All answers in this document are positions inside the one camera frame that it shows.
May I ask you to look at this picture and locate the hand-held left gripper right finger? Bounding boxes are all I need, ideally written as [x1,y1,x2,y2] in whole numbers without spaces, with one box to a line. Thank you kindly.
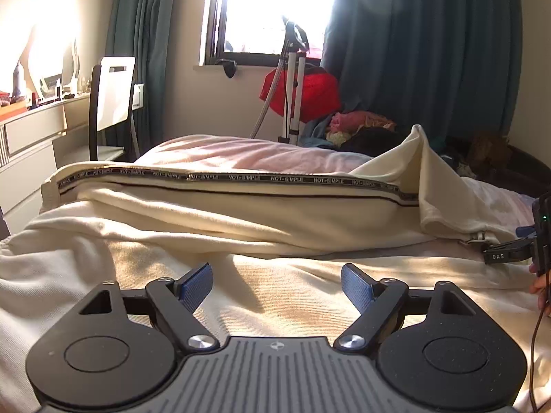
[333,264,472,351]

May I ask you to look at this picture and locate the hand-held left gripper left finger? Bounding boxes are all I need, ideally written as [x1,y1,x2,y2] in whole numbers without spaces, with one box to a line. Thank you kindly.
[80,262,220,351]

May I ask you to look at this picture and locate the pile of mixed clothes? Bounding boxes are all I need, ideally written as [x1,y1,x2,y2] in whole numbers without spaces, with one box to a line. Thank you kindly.
[299,111,474,177]

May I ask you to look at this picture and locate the person's right hand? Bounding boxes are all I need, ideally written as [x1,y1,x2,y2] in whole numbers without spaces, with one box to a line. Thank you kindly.
[529,263,551,317]

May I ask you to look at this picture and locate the dark sofa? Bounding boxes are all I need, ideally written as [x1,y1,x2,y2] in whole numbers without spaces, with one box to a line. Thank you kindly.
[443,133,551,199]

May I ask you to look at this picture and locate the red garment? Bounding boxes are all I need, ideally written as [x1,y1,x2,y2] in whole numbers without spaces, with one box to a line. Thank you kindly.
[259,66,342,123]

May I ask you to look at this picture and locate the white garment steamer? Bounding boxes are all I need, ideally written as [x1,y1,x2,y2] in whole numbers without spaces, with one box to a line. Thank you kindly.
[250,15,311,145]

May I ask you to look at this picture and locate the dark teal curtain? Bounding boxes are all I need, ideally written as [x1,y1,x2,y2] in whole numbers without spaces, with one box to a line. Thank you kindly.
[321,0,523,147]
[105,0,216,156]

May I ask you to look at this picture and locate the black object on window sill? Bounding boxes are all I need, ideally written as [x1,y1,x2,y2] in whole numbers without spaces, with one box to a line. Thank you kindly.
[215,58,237,79]

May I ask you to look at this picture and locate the white dressing table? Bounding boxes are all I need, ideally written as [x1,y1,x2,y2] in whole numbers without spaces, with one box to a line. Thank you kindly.
[0,95,93,235]

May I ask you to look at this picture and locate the row of cosmetic bottles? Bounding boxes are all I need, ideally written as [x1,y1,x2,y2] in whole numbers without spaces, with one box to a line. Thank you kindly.
[28,75,93,106]

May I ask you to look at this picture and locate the wavy framed mirror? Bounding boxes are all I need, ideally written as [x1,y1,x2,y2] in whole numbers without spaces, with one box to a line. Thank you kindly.
[17,26,82,95]

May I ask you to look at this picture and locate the orange box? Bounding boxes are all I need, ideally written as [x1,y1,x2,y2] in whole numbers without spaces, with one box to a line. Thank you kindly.
[0,101,29,117]

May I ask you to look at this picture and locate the grey spray can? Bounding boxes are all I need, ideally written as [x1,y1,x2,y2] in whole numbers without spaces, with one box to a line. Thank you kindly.
[13,62,25,102]

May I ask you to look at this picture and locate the dark framed window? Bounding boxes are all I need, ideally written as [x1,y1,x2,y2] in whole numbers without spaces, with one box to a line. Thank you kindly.
[200,0,341,67]

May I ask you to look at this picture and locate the black cable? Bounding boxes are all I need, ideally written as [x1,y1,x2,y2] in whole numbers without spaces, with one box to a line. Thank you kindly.
[529,301,551,413]

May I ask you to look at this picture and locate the white chair with black frame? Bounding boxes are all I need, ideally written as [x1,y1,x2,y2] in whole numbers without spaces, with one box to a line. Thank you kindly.
[54,56,138,168]

